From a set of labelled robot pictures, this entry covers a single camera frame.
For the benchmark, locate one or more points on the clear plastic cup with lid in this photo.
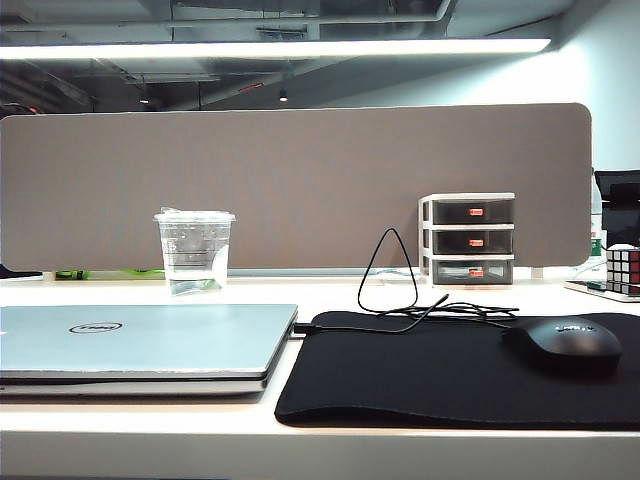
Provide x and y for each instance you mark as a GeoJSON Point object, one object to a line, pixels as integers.
{"type": "Point", "coordinates": [192, 250]}

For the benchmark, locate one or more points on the silver Dell laptop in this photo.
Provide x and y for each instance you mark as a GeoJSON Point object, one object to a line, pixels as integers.
{"type": "Point", "coordinates": [150, 345]}

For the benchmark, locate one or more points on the brown fabric desk divider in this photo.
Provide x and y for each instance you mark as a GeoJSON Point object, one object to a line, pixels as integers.
{"type": "Point", "coordinates": [300, 190]}

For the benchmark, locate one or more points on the dark translucent organizer drawer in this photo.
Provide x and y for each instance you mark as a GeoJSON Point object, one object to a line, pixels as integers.
{"type": "Point", "coordinates": [450, 212]}
{"type": "Point", "coordinates": [450, 242]}
{"type": "Point", "coordinates": [450, 272]}

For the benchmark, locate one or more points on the small ceiling spot lamp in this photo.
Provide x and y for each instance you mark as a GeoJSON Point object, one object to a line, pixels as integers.
{"type": "Point", "coordinates": [283, 95]}

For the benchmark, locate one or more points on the black mouse pad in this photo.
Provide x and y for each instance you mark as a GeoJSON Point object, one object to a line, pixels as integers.
{"type": "Point", "coordinates": [400, 372]}

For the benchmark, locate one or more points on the long ceiling light strip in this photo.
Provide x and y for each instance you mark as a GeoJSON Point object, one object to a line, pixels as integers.
{"type": "Point", "coordinates": [250, 49]}

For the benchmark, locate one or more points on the green object behind desk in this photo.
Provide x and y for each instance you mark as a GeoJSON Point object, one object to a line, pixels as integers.
{"type": "Point", "coordinates": [70, 274]}

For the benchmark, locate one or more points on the white flat board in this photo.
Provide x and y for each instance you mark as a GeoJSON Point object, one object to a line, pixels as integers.
{"type": "Point", "coordinates": [577, 287]}

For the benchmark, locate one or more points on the black Lenovo mouse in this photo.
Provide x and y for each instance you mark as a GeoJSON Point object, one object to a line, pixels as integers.
{"type": "Point", "coordinates": [565, 346]}

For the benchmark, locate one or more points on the black monitor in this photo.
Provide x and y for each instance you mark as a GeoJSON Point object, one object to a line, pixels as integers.
{"type": "Point", "coordinates": [620, 220]}

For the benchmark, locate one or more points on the Rubik's cube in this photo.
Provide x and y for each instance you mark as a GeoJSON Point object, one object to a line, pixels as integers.
{"type": "Point", "coordinates": [625, 270]}

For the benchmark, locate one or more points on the white drawer organizer frame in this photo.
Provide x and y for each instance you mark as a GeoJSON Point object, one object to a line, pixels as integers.
{"type": "Point", "coordinates": [425, 240]}

